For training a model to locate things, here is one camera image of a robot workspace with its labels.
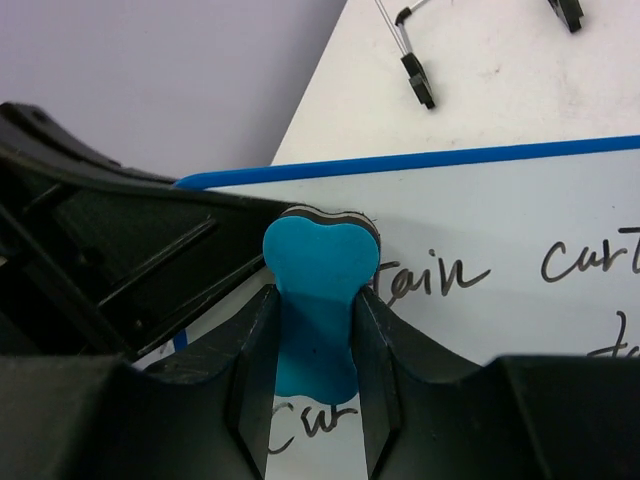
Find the blue framed small whiteboard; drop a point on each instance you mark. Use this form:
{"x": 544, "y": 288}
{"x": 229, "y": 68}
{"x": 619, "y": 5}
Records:
{"x": 521, "y": 250}

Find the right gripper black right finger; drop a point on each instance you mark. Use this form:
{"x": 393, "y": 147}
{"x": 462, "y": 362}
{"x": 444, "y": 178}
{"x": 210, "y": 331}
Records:
{"x": 428, "y": 413}

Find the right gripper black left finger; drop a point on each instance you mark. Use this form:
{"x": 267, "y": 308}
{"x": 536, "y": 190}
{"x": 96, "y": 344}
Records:
{"x": 201, "y": 413}

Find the blue whiteboard eraser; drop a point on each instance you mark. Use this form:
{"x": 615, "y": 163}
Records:
{"x": 320, "y": 261}

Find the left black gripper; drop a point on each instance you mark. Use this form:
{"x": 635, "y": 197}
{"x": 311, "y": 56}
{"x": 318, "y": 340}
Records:
{"x": 103, "y": 264}

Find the black wire whiteboard stand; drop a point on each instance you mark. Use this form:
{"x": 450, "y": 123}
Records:
{"x": 569, "y": 12}

